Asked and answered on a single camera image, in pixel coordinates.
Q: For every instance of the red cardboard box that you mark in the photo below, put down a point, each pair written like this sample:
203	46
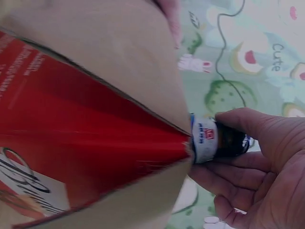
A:
95	124

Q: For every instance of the person's right hand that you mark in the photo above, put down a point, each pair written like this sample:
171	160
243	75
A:
278	181

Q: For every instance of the person's left hand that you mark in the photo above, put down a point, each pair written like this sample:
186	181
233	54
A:
172	19

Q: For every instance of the person's left fingers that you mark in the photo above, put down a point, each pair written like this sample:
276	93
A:
173	21

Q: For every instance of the small brown bottle white label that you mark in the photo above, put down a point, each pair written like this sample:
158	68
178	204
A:
214	140

